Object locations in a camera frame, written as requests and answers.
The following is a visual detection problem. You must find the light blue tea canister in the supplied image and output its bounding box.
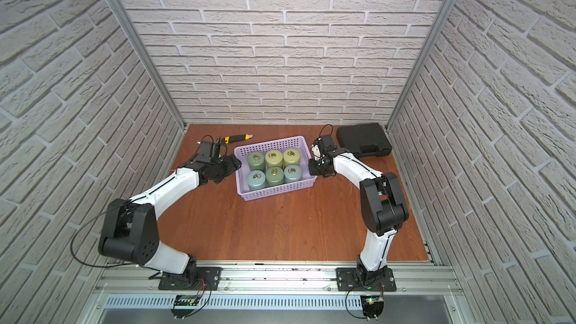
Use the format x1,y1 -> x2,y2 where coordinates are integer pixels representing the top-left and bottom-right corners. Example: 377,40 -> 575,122
283,164 -> 303,184

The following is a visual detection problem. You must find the dark green tea canister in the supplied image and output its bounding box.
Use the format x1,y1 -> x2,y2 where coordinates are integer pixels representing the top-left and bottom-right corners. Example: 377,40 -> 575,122
247,151 -> 266,172

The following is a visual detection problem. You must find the blue-grey tea canister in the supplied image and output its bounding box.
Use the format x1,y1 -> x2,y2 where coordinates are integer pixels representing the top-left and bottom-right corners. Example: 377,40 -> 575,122
246,169 -> 267,191

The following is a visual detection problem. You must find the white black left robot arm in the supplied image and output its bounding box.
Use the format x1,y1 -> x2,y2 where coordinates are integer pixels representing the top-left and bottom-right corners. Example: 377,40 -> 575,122
98,154 -> 242,275

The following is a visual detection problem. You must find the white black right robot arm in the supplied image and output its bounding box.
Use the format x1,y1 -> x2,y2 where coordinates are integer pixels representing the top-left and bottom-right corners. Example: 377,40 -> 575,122
308,145 -> 410,281

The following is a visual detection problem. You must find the yellow-green right tea canister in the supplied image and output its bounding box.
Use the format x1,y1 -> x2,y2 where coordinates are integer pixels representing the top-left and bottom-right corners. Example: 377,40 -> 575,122
283,148 -> 302,167

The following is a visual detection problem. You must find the yellow-green tea canister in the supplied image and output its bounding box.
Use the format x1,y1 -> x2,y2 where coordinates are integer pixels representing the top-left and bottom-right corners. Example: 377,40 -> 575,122
265,149 -> 284,169
283,148 -> 302,167

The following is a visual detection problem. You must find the lavender plastic basket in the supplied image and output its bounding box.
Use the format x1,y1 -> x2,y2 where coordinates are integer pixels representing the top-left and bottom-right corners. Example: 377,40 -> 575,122
233,136 -> 317,201

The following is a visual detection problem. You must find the yellow-green middle tea canister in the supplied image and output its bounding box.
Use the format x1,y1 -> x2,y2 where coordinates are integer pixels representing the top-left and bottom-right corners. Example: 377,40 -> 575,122
265,149 -> 284,169

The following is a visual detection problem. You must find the yellow black utility knife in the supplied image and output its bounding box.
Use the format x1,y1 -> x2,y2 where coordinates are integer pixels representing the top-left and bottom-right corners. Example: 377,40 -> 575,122
223,134 -> 253,144

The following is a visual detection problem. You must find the black plastic tool case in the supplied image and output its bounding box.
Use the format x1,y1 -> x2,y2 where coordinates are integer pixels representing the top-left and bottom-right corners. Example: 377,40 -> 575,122
336,122 -> 392,158

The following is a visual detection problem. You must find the left controller board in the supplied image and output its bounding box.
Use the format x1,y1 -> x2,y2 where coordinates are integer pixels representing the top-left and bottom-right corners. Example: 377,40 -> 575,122
171,295 -> 203,319

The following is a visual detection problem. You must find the controller board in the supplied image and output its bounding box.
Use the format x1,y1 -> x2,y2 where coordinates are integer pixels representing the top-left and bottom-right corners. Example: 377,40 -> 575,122
171,295 -> 203,319
360,295 -> 385,320

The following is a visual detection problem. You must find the right controller board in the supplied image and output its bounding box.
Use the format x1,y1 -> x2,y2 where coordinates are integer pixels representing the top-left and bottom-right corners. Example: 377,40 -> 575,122
360,295 -> 385,320

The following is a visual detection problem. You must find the white ventilation grille strip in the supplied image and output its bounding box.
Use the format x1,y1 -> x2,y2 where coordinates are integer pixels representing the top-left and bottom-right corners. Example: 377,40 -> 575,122
104,294 -> 362,311

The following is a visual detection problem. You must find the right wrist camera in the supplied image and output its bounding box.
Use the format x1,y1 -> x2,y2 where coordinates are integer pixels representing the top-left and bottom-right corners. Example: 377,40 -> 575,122
311,135 -> 337,161

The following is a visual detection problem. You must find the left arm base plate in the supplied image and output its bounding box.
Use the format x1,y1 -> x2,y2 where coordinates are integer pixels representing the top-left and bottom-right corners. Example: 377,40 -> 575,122
158,266 -> 222,291

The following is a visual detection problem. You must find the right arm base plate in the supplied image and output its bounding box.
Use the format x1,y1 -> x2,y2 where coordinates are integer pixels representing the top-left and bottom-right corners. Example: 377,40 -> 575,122
335,266 -> 397,293

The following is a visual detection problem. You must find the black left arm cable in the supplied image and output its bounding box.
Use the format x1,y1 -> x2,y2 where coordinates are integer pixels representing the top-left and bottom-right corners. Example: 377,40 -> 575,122
69,195 -> 136,269

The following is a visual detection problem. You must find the aluminium front rail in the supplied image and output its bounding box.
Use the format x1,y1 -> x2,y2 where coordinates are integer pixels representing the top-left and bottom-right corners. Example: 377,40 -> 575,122
93,260 -> 464,296

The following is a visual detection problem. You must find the aluminium left corner post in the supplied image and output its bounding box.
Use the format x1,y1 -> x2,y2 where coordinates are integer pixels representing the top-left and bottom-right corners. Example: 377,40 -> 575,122
106,0 -> 187,132

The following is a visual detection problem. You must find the aluminium corner post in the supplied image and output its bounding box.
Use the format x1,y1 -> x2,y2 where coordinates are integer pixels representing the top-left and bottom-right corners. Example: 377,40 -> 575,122
106,0 -> 187,132
385,0 -> 458,130

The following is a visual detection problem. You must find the aluminium right corner post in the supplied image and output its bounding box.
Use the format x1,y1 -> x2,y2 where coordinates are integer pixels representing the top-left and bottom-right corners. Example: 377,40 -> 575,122
385,0 -> 458,130

